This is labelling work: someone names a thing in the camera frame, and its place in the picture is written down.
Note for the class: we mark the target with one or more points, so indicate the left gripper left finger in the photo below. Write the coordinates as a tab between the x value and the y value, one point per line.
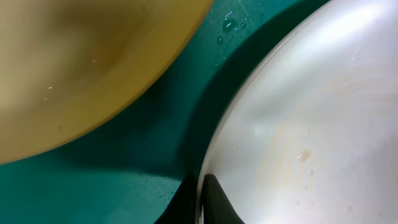
181	209

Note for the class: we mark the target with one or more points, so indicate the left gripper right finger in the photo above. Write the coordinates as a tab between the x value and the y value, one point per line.
216	207

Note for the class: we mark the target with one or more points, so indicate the white plate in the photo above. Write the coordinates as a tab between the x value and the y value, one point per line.
311	136

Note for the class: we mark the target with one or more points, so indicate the yellow-green plate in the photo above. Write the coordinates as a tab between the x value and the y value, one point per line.
68	66

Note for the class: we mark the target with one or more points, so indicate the teal plastic tray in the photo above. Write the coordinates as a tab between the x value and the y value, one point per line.
129	169

